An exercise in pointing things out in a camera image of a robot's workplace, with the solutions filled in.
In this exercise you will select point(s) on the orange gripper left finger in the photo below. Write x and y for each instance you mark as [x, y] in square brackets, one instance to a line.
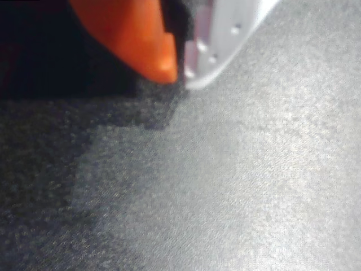
[132, 36]

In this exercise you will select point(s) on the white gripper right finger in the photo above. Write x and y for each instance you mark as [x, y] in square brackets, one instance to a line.
[225, 42]

